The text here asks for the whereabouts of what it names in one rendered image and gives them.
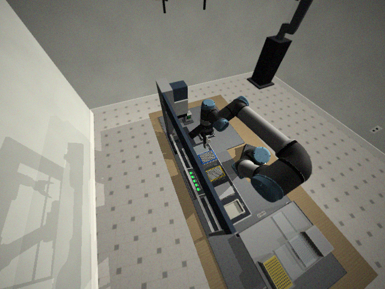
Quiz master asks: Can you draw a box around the cream open rectangular tray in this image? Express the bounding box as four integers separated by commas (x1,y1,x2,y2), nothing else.
224,199,245,219

